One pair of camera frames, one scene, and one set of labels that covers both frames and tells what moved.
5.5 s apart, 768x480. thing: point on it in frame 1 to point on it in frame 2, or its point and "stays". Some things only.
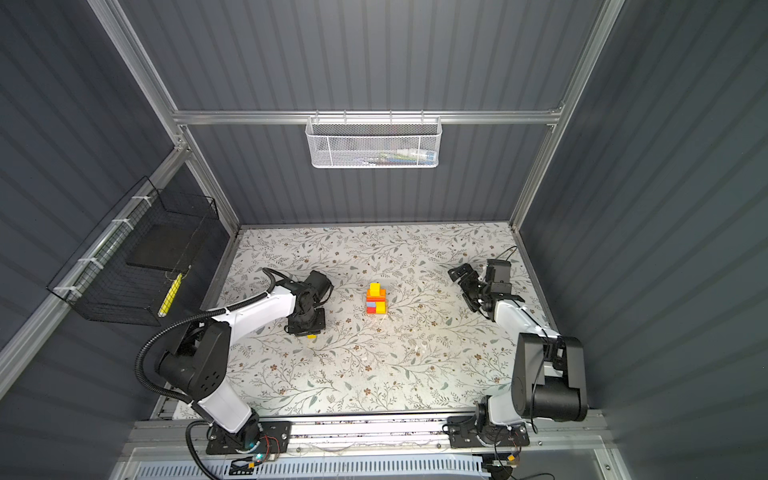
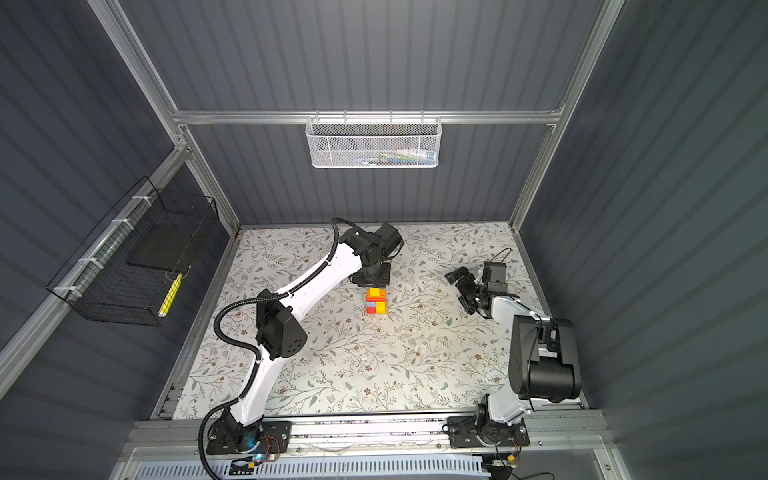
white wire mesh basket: x=373 y=141 stays
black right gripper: x=466 y=284 stays
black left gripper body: x=315 y=322 to x=380 y=277
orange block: x=376 y=298 stays
